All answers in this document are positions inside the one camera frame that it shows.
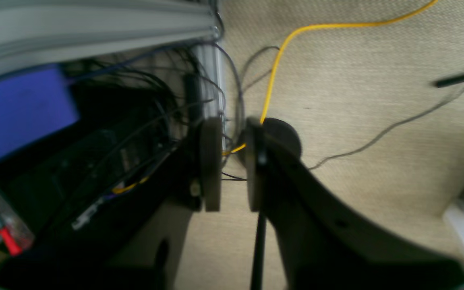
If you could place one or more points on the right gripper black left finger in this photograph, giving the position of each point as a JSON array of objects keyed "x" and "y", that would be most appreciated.
[{"x": 133, "y": 240}]

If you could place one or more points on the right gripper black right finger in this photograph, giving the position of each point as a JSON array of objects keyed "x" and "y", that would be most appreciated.
[{"x": 326, "y": 245}]

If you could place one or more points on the black computer tower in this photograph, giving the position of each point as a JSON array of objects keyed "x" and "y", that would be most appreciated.
[{"x": 121, "y": 132}]

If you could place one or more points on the black power brick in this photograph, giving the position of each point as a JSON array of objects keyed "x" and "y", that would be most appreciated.
[{"x": 193, "y": 98}]

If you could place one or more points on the blue box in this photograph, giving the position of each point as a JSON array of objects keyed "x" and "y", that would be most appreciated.
[{"x": 34, "y": 103}]

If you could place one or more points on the black rod on floor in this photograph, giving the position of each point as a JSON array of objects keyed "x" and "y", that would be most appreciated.
[{"x": 450, "y": 81}]

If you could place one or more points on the aluminium frame rail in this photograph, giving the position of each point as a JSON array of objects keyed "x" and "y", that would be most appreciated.
[{"x": 212, "y": 83}]

